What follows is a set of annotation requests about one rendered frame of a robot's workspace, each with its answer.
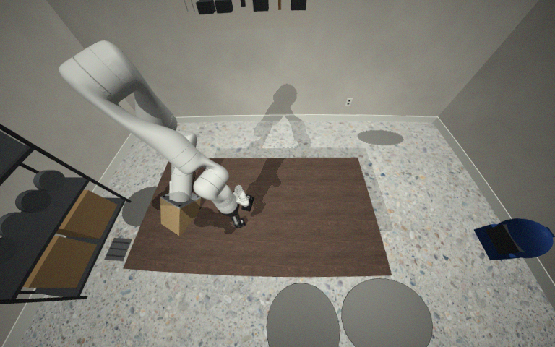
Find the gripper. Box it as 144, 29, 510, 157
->
222, 204, 242, 228

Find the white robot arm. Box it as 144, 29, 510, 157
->
59, 40, 249, 214

